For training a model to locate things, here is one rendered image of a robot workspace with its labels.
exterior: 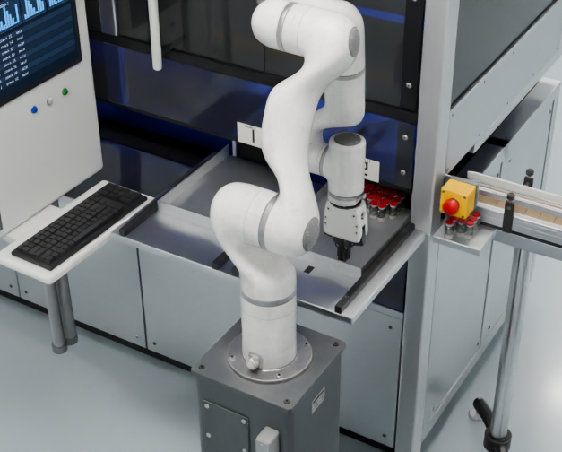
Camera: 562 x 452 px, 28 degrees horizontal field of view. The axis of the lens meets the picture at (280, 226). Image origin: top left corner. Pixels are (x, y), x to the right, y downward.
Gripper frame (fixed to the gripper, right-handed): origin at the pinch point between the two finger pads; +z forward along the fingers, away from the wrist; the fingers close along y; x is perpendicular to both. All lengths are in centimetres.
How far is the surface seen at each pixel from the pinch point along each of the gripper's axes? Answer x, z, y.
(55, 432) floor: 15, 93, 92
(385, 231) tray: -19.0, 4.3, -2.1
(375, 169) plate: -23.5, -10.2, 3.9
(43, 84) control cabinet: 2, -24, 89
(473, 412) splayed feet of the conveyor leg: -58, 91, -18
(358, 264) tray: -3.1, 4.3, -2.6
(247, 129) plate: -23.4, -11.1, 41.9
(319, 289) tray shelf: 10.4, 4.6, 0.9
